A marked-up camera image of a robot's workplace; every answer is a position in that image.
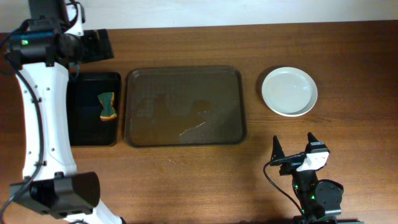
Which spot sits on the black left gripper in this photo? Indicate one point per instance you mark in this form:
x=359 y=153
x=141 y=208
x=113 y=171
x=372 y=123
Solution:
x=97 y=44

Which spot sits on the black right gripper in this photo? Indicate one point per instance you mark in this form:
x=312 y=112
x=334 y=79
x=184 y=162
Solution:
x=292 y=158

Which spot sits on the grey-white plate with sauce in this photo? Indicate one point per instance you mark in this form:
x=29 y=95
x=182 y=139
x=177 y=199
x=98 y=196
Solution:
x=289 y=91

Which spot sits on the yellow green sponge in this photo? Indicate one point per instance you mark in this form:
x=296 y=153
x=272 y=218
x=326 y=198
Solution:
x=106 y=100

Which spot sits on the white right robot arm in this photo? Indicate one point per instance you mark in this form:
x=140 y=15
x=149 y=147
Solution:
x=318 y=199

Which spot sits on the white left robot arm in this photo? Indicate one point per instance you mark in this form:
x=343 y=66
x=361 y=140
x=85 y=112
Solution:
x=40 y=52

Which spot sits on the black plastic tray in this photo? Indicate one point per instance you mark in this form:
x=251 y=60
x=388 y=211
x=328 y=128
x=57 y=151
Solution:
x=85 y=127

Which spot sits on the brown plastic tray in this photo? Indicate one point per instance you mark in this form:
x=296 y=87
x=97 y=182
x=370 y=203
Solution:
x=184 y=106

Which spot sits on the black object bottom edge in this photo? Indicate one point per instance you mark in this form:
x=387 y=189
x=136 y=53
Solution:
x=351 y=222

